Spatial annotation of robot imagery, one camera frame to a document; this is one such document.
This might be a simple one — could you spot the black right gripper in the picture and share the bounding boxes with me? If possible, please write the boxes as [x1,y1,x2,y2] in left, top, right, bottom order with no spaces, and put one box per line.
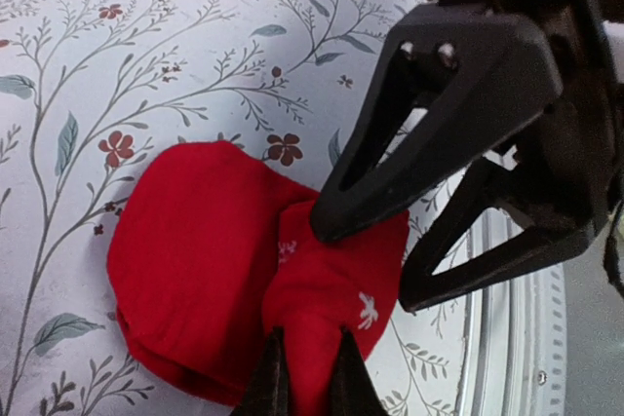
[310,0,623,243]

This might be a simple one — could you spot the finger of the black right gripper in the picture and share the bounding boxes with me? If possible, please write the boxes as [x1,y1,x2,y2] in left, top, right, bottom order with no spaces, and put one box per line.
[399,162,605,313]

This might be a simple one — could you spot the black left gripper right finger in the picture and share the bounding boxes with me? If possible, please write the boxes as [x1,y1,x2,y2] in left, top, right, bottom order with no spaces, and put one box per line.
[331,328,385,416]

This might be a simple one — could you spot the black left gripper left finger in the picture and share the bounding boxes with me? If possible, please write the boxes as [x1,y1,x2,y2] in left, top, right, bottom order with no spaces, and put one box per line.
[236,327,290,416]

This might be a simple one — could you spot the red santa sock pair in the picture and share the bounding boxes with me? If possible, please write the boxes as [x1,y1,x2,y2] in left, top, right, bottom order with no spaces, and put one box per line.
[107,141,409,415]

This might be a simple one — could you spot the floral table cloth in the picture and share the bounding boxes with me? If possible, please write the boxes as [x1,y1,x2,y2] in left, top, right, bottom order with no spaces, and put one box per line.
[0,0,479,416]

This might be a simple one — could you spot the aluminium front table rail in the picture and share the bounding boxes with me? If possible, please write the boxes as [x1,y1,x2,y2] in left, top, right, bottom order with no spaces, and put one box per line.
[455,206,569,416]

